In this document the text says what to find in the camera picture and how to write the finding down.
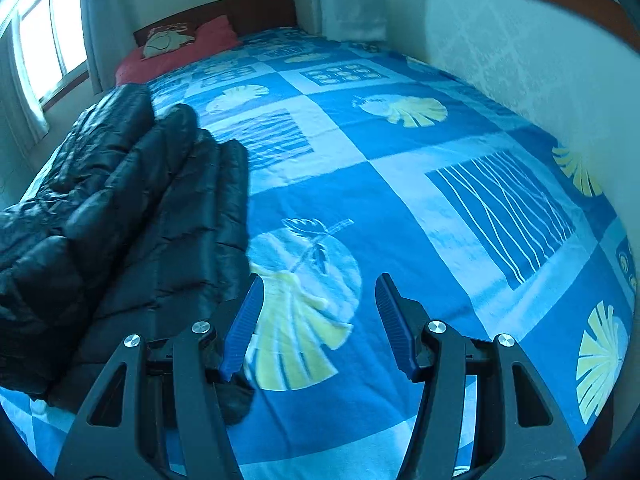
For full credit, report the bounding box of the red pillow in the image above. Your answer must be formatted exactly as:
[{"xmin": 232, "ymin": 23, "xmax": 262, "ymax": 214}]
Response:
[{"xmin": 115, "ymin": 15, "xmax": 243, "ymax": 86}]

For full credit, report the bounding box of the blue patterned bed sheet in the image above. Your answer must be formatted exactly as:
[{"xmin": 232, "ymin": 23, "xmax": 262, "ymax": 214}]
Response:
[{"xmin": 0, "ymin": 25, "xmax": 638, "ymax": 480}]

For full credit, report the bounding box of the wooden bed headboard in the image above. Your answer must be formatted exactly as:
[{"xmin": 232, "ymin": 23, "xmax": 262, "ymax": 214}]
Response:
[{"xmin": 132, "ymin": 0, "xmax": 300, "ymax": 46}]

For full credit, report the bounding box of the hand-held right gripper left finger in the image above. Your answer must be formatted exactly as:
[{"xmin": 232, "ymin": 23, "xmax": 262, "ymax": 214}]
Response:
[{"xmin": 54, "ymin": 274, "xmax": 266, "ymax": 480}]

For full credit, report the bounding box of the window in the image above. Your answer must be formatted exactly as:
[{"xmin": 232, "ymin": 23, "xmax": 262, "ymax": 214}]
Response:
[{"xmin": 0, "ymin": 0, "xmax": 91, "ymax": 106}]

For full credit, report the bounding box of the cartoon print cushion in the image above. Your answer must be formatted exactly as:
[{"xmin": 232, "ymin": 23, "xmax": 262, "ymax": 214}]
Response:
[{"xmin": 140, "ymin": 22, "xmax": 201, "ymax": 61}]

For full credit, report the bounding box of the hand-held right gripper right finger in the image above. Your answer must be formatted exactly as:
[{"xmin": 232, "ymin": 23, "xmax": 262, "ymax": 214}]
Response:
[{"xmin": 375, "ymin": 272, "xmax": 587, "ymax": 480}]

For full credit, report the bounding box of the white curtain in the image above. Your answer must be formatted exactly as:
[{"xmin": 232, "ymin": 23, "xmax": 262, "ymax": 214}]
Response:
[
  {"xmin": 312, "ymin": 0, "xmax": 388, "ymax": 50},
  {"xmin": 80, "ymin": 0, "xmax": 143, "ymax": 96}
]

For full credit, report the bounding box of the black puffer jacket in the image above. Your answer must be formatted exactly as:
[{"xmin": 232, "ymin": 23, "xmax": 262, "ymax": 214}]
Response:
[{"xmin": 0, "ymin": 82, "xmax": 258, "ymax": 423}]

